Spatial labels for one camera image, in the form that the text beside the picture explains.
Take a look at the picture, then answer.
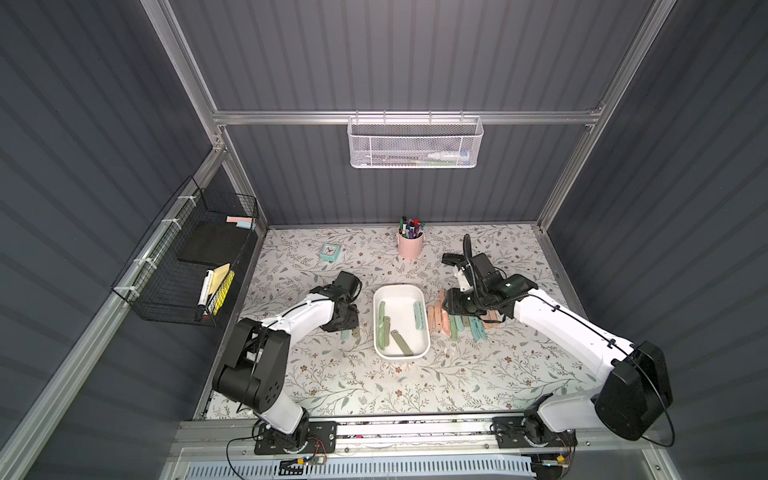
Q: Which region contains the pink folding fruit knife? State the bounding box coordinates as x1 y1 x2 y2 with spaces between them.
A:
437 289 451 335

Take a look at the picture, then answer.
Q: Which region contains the green sheathed fruit knife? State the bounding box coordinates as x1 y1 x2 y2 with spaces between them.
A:
377 301 389 351

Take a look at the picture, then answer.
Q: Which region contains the white oval storage box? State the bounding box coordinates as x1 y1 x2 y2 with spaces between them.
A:
373 284 431 361

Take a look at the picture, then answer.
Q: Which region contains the olive green fruit knife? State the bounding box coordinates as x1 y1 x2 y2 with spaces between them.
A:
391 330 414 357

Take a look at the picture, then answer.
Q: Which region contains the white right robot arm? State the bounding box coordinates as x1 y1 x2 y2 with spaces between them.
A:
442 237 673 447

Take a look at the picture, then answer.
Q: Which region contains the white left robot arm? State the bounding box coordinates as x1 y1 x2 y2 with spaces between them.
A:
212 271 362 451

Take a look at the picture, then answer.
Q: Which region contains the small teal box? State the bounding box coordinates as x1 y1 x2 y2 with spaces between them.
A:
319 243 342 262

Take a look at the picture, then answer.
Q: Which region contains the black stapler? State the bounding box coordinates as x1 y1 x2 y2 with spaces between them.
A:
441 253 466 266

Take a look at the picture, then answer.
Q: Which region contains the pink pen cup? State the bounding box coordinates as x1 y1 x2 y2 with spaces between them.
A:
396 234 424 260

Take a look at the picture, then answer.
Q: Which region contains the yellow notepad in basket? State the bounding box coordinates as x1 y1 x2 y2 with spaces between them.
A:
199 263 235 317

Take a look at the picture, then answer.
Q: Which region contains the black notebook in basket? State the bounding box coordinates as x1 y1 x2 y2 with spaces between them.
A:
177 221 251 267

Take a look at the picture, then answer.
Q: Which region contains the white tube in basket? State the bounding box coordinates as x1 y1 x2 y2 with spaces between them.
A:
427 151 471 166

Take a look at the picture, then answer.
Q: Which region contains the black wire side basket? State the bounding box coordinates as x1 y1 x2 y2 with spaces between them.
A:
113 180 260 327

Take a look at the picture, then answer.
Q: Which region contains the white wire wall basket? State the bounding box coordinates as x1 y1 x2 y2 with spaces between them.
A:
347 114 484 169

